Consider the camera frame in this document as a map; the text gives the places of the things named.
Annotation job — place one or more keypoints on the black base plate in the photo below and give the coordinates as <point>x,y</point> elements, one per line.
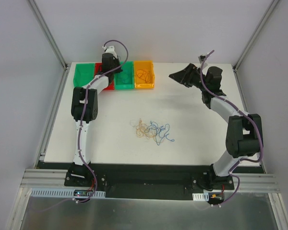
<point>138,181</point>

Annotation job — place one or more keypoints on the far left green bin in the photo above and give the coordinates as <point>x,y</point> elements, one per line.
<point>84,73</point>

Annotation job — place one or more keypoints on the green bin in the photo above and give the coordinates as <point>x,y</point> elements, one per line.
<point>84,73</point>
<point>125,79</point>

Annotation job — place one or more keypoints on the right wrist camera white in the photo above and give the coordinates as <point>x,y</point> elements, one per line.
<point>202,61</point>

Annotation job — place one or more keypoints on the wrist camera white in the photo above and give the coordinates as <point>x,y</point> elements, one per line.
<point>111,50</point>
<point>202,61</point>

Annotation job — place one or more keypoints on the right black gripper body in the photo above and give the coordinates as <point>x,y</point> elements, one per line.
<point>188,76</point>

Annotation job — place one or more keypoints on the left white cable duct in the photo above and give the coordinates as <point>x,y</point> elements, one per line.
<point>66,193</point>

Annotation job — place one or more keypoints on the orange bin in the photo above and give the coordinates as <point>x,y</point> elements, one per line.
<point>144,77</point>

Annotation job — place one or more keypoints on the white cable duct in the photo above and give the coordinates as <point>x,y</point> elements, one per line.
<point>200,197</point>
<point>66,193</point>

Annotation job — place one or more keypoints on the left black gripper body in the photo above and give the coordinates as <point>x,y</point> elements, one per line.
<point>115,68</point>

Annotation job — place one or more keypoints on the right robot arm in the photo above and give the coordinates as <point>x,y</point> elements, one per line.
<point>244,131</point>

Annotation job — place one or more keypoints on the left aluminium frame post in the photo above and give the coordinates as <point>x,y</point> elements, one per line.
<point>47,33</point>

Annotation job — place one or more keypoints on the aluminium frame post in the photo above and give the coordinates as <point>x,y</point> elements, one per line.
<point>47,33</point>
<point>260,26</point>

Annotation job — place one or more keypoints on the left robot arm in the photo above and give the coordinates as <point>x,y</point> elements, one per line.
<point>84,110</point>

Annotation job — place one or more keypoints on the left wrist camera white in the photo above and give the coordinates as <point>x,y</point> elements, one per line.
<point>111,50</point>

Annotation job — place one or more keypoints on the red bin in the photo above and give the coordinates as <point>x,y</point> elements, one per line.
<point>108,86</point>

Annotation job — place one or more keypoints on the right white cable duct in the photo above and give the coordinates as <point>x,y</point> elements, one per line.
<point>200,197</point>

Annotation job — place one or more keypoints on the right aluminium frame post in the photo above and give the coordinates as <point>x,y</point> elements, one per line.
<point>260,26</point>

